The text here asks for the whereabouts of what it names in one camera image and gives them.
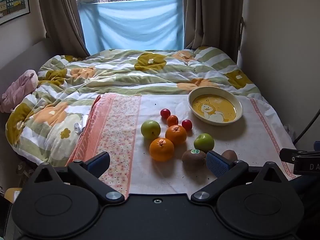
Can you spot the small white grey object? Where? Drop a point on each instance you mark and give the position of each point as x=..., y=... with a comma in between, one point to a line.
x=78, y=128

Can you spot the white crumpled tissue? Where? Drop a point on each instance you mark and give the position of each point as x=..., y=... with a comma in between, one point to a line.
x=290, y=129

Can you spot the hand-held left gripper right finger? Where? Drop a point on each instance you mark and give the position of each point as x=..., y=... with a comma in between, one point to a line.
x=218, y=163

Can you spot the brown kiwi with sticker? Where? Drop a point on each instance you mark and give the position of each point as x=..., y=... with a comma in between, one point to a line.
x=193, y=158

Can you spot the pink plush toy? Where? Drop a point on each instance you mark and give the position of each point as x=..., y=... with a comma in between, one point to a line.
x=18, y=87

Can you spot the yellow object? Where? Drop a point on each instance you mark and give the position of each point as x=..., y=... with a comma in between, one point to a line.
x=12, y=194

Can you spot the cream bowl with bear print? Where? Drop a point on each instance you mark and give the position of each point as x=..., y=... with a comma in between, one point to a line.
x=215, y=107

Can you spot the large orange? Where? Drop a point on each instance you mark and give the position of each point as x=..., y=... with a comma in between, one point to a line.
x=176, y=134
x=161, y=149

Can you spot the red cherry tomato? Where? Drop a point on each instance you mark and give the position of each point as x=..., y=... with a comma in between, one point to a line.
x=165, y=113
x=187, y=124

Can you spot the grey bed headboard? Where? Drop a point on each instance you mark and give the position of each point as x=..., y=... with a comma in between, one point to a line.
x=22, y=55

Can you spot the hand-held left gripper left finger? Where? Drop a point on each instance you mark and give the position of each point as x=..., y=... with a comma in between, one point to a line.
x=98, y=163

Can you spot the wall poster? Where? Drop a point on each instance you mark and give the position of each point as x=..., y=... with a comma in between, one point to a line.
x=12, y=0

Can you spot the small mandarin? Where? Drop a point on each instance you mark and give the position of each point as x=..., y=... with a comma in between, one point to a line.
x=172, y=120

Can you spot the floral striped quilt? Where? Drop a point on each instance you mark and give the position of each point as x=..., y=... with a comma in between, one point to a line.
x=120, y=75

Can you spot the pink and white patterned cloth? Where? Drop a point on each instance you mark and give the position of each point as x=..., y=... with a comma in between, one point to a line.
x=160, y=180

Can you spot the green apple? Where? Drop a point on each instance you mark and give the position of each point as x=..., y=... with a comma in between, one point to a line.
x=150, y=129
x=204, y=142

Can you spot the light blue window cloth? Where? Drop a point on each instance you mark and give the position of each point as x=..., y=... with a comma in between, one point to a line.
x=132, y=25

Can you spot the beige curtain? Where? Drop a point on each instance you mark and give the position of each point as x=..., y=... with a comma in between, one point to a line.
x=60, y=15
x=212, y=12

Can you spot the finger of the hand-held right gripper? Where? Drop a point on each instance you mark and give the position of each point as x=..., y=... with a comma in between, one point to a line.
x=287, y=155

